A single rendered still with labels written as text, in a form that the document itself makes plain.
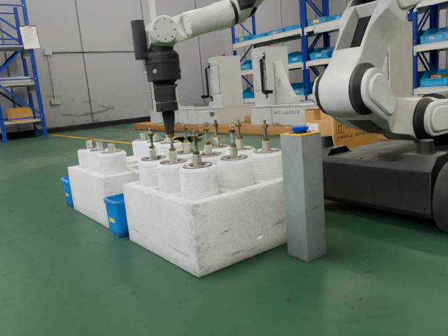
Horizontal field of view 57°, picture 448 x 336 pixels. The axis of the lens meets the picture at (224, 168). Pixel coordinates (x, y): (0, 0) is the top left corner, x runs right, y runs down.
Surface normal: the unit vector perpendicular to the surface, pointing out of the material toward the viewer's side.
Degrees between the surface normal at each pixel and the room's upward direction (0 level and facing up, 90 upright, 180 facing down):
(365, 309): 0
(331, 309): 0
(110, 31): 90
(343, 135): 90
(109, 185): 90
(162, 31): 90
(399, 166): 46
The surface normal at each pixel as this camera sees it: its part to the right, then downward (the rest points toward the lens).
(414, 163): -0.62, -0.56
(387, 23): 0.44, 0.50
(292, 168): -0.79, 0.18
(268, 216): 0.60, 0.09
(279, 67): 0.52, -0.28
